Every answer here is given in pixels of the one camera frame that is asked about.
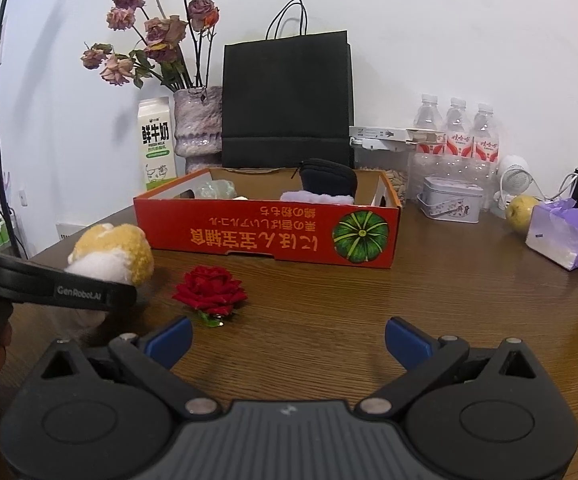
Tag iridescent plastic pouch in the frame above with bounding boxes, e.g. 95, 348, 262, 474
196, 179, 240, 199

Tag small white fan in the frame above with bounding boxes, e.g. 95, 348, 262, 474
491, 154, 538, 217

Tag yellow white plush toy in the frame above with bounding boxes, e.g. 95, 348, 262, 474
51, 223, 155, 342

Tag white tin box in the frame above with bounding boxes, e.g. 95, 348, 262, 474
415, 175, 485, 225

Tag purple tissue pack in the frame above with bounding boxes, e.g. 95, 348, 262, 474
524, 198, 578, 272

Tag clear water bottle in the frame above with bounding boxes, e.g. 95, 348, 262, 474
470, 103, 500, 186
443, 97, 472, 181
412, 93, 445, 176

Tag red artificial rose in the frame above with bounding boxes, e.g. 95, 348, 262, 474
171, 265, 249, 329

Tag red cardboard box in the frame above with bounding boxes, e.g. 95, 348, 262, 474
132, 167, 403, 271

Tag white charging cables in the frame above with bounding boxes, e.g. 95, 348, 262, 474
538, 172, 578, 207

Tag clear jar of seeds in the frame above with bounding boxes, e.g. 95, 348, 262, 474
353, 147, 411, 209

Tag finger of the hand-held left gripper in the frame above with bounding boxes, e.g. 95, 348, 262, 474
0, 252, 137, 312

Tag flat white carton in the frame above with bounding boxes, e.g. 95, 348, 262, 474
348, 125, 448, 152

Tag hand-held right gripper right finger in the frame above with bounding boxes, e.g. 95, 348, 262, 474
358, 317, 537, 418

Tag purple fluffy plush toy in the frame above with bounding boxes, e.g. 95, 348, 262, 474
279, 189, 355, 206

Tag pink textured vase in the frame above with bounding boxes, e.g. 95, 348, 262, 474
172, 85, 224, 176

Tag white green milk carton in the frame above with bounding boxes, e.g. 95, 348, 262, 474
136, 96, 178, 194

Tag dried pink roses bouquet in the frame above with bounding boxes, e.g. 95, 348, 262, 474
80, 0, 220, 94

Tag yellow green pear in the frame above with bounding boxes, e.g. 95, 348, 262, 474
505, 194, 540, 236

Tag black paper bag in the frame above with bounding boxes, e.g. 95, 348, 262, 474
221, 0, 355, 170

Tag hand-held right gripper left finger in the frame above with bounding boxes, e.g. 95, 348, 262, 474
39, 316, 220, 420

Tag navy zip case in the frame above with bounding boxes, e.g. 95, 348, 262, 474
291, 158, 359, 199

